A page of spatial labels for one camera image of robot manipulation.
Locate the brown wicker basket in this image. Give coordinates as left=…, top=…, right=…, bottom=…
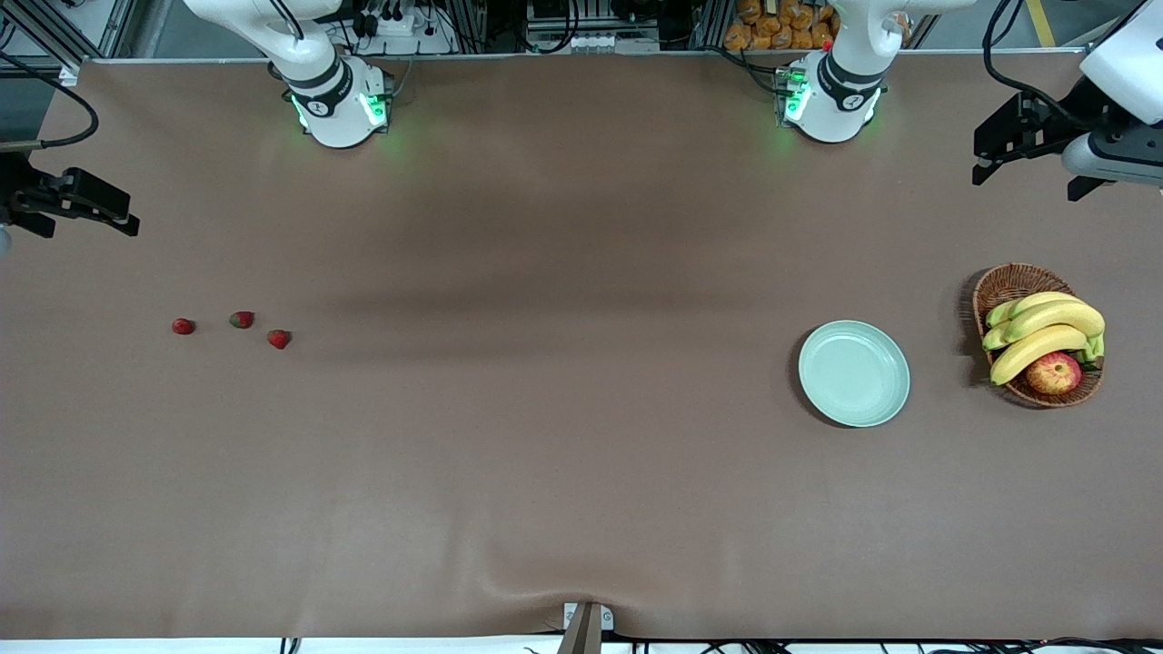
left=972, top=263, right=1105, bottom=409

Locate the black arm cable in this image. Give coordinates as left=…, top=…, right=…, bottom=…
left=981, top=0, right=1091, bottom=124
left=0, top=50, right=99, bottom=151

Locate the silver mounting bracket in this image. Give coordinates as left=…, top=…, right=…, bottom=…
left=563, top=602, right=615, bottom=632

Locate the aluminium frame profile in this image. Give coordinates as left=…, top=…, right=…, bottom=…
left=0, top=0, right=137, bottom=87

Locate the white power strip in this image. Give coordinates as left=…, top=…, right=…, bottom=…
left=348, top=0, right=455, bottom=57

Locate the red yellow apple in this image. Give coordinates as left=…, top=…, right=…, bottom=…
left=1025, top=352, right=1084, bottom=396

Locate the bag of orange buns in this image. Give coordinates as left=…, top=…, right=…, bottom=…
left=724, top=0, right=841, bottom=51

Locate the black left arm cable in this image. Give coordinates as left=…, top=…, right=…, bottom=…
left=981, top=0, right=1091, bottom=124

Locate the large table cover mat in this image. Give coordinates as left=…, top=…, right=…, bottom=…
left=0, top=50, right=1163, bottom=641

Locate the brown stand pole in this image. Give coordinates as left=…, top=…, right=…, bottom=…
left=556, top=603, right=603, bottom=654

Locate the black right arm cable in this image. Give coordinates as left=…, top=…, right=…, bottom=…
left=0, top=50, right=99, bottom=151

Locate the pale green round plate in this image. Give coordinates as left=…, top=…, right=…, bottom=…
left=799, top=320, right=910, bottom=428

